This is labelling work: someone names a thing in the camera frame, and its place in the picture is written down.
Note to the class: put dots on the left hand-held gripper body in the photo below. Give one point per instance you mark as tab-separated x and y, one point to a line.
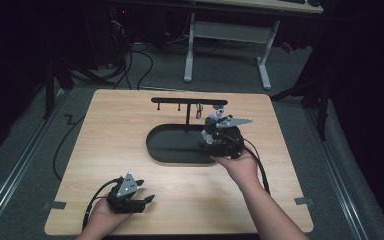
123	200

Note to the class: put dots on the black metal stand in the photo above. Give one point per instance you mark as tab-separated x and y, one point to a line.
323	106
49	90

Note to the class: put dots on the black keyboard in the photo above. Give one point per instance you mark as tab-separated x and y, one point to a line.
291	1

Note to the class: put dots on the black computer mouse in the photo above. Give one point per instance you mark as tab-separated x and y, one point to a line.
314	3

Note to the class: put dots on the black computer tower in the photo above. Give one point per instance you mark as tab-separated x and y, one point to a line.
118	33

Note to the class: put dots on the small red thing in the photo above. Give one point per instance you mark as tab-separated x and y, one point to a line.
287	47

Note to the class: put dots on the white-legged wooden desk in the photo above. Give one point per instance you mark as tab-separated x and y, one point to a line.
230	33

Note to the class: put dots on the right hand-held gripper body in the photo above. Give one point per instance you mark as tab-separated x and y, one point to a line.
228	143

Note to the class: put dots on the grey tape strip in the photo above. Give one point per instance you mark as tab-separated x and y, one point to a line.
55	205
303	201

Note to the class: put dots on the metal floor rail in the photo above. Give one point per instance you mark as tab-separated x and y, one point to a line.
338	180
16	173

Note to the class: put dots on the person's right hand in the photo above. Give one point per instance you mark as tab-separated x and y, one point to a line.
241	170

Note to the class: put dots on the person's left hand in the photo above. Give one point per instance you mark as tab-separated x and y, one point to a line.
105	218

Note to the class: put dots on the black hook rack with tray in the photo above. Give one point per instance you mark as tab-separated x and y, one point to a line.
176	145

